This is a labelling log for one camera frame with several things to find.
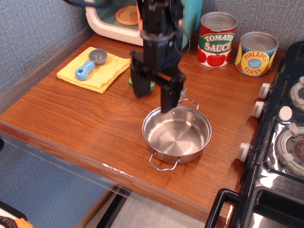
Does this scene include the yellow folded cloth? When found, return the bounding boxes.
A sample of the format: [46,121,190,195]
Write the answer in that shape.
[57,47,131,94]

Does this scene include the black toy stove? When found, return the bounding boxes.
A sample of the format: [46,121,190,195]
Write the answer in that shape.
[205,40,304,228]

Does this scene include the blue grey measuring spoon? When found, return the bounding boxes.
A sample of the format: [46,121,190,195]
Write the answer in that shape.
[75,49,108,81]

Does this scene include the teal toy microwave oven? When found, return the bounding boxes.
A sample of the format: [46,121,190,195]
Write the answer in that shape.
[85,0,203,48]

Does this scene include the white stove knob middle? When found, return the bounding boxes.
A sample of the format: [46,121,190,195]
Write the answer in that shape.
[252,101,265,119]

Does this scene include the white stove knob upper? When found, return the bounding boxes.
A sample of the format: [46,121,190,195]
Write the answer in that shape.
[259,83,271,100]

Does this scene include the green toy avocado half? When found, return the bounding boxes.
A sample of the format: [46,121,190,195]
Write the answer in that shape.
[128,78,156,91]

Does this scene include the grey stove burner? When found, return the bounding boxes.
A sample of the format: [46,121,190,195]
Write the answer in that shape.
[290,76,304,111]
[275,123,304,176]

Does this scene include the stainless steel two-handled pot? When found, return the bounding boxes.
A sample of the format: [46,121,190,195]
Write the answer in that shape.
[142,98,212,171]

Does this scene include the white round stove button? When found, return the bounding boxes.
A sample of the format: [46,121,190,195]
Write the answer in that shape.
[278,106,293,122]

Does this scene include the pineapple slices can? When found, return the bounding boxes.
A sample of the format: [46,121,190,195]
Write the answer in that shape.
[235,31,279,77]

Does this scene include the orange plate in microwave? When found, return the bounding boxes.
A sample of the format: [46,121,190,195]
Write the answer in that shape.
[115,5,138,26]

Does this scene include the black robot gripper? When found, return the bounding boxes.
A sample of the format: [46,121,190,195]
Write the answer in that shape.
[130,0,186,113]

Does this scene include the grey front stove burner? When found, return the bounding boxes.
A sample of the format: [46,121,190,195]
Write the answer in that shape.
[275,123,304,176]

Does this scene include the white stove knob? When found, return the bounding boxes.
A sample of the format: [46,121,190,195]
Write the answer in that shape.
[237,142,251,162]
[259,83,271,100]
[252,101,265,119]

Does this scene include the tomato sauce can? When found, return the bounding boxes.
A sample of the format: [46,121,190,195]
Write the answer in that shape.
[197,11,238,68]

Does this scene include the black oven door handle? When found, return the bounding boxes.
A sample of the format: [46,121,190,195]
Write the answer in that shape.
[205,188,241,228]

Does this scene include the grey rear stove burner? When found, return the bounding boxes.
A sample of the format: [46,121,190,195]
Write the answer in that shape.
[290,76,304,111]

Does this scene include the orange furry object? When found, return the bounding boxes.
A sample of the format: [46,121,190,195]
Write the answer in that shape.
[0,216,34,228]

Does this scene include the white stove knob lower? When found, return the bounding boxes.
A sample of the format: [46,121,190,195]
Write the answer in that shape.
[237,142,251,162]

